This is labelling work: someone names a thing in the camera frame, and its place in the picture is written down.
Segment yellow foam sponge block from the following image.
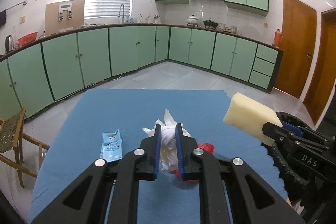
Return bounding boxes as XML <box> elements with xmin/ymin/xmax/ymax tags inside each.
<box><xmin>223</xmin><ymin>93</ymin><xmax>282</xmax><ymax>146</ymax></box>

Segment light blue snack wrapper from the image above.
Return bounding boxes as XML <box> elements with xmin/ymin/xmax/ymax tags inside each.
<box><xmin>100</xmin><ymin>129</ymin><xmax>123</xmax><ymax>162</ymax></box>

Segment red plastic bag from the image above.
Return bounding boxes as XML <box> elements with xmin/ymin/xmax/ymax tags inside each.
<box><xmin>170</xmin><ymin>143</ymin><xmax>214</xmax><ymax>179</ymax></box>

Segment white tissue wad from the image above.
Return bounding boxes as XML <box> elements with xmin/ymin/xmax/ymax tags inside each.
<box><xmin>142</xmin><ymin>109</ymin><xmax>178</xmax><ymax>172</ymax></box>

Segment black lined trash bin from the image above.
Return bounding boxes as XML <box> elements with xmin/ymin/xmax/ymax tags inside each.
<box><xmin>266</xmin><ymin>111</ymin><xmax>335</xmax><ymax>208</ymax></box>

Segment green lower kitchen cabinets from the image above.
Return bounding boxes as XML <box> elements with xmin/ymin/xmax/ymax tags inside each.
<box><xmin>1</xmin><ymin>24</ymin><xmax>282</xmax><ymax>119</ymax></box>

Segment chrome kitchen faucet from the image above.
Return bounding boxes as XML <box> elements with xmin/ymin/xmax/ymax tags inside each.
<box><xmin>117</xmin><ymin>3</ymin><xmax>125</xmax><ymax>24</ymax></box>

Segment brown wooden door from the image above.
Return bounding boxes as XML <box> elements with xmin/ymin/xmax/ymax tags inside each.
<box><xmin>303</xmin><ymin>9</ymin><xmax>335</xmax><ymax>126</ymax></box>
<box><xmin>274</xmin><ymin>0</ymin><xmax>317</xmax><ymax>99</ymax></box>

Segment blue felt table mat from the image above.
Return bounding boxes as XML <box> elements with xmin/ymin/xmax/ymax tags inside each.
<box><xmin>28</xmin><ymin>88</ymin><xmax>289</xmax><ymax>224</ymax></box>

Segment orange thermos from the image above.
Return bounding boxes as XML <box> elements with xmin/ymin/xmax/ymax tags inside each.
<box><xmin>272</xmin><ymin>29</ymin><xmax>283</xmax><ymax>48</ymax></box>

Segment wooden chair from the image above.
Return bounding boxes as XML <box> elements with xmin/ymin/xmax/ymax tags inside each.
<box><xmin>1</xmin><ymin>107</ymin><xmax>50</xmax><ymax>188</ymax></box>

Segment black wok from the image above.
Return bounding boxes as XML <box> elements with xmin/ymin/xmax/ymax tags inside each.
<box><xmin>203</xmin><ymin>18</ymin><xmax>219</xmax><ymax>30</ymax></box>

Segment white cooking pot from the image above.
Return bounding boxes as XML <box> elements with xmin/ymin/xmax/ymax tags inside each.
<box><xmin>187</xmin><ymin>14</ymin><xmax>199</xmax><ymax>27</ymax></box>

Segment red plastic basin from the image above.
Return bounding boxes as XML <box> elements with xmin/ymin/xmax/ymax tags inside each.
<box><xmin>18</xmin><ymin>32</ymin><xmax>38</xmax><ymax>47</ymax></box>

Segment steel electric kettle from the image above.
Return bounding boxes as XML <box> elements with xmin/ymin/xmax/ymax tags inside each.
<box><xmin>5</xmin><ymin>35</ymin><xmax>15</xmax><ymax>54</ymax></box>

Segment cardboard box with scale picture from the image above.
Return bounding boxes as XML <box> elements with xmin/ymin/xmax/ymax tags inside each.
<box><xmin>45</xmin><ymin>0</ymin><xmax>85</xmax><ymax>36</ymax></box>

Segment dark cloth on rail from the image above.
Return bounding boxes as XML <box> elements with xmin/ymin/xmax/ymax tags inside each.
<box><xmin>0</xmin><ymin>9</ymin><xmax>7</xmax><ymax>27</ymax></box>

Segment wall towel rail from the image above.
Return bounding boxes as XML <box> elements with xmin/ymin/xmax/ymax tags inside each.
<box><xmin>1</xmin><ymin>0</ymin><xmax>28</xmax><ymax>12</ymax></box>

